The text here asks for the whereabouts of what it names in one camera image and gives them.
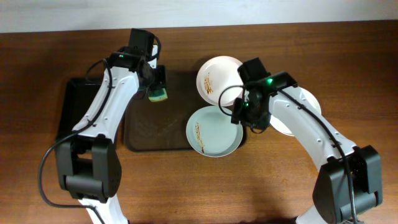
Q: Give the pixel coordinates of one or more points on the black small tray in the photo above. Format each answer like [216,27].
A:
[79,95]

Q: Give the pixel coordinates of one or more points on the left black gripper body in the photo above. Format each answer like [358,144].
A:
[158,78]

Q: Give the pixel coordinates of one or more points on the green yellow sponge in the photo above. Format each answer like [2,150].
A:
[158,95]

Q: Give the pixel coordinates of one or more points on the pink dirty plate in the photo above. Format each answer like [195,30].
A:
[215,75]

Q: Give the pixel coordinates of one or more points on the light blue dirty plate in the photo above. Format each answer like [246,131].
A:
[211,133]

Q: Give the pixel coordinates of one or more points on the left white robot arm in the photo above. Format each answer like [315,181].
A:
[87,164]

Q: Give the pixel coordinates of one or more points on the brown serving tray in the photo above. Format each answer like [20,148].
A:
[161,126]

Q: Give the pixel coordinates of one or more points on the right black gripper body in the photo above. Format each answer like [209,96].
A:
[237,115]

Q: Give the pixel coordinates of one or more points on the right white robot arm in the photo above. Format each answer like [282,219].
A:
[349,178]

